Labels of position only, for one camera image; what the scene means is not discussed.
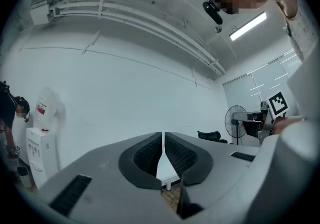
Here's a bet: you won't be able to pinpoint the white ceiling pipes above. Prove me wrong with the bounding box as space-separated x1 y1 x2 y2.
48 0 227 76

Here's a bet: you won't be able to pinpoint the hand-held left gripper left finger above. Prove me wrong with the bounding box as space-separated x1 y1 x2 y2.
37 131 181 224

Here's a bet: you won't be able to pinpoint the black office chair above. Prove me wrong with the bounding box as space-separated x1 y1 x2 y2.
196 130 229 144

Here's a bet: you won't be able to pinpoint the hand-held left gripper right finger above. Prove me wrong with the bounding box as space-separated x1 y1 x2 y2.
163 131 261 224

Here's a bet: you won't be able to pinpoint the white star print shirt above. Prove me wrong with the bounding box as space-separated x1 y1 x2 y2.
276 0 320 73

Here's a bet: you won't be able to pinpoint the black head-mounted camera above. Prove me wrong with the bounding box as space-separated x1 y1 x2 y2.
201 0 224 26

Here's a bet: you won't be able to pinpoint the beige trash bin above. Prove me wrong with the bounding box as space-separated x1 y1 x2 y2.
16 166 34 189

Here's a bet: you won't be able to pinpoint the white ceiling junction box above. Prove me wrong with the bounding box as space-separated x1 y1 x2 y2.
29 0 54 26

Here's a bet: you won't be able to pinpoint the clear water jug red label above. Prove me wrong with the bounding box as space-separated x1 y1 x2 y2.
33 87 67 132

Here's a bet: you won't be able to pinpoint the long ceiling light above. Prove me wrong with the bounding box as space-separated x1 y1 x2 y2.
229 12 267 41

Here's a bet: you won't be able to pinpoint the white cabinet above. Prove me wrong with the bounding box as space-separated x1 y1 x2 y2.
26 127 61 188

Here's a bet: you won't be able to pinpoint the frosted glass partition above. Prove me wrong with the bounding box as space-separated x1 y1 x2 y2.
222 49 305 128

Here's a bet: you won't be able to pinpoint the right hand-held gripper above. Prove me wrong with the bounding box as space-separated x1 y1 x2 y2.
232 91 290 145

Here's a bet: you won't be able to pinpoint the black standing fan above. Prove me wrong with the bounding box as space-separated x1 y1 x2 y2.
224 104 248 145

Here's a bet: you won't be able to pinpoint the person's right forearm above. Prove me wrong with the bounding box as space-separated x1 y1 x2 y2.
273 116 306 135

